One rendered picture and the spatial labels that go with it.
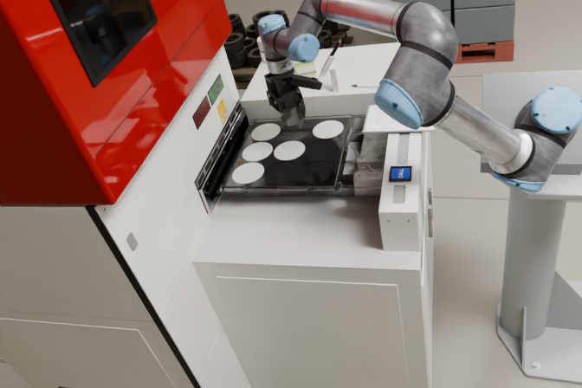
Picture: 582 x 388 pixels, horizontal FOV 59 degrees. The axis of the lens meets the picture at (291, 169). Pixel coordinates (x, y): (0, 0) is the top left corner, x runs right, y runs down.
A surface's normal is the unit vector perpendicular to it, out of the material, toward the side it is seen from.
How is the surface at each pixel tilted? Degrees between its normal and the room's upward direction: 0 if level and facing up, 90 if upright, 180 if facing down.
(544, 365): 0
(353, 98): 90
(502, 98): 46
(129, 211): 90
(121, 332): 90
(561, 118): 39
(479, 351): 0
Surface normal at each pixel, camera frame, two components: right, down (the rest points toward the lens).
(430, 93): 0.39, 0.29
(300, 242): -0.20, -0.77
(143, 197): 0.96, -0.02
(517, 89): -0.33, -0.07
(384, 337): -0.22, 0.64
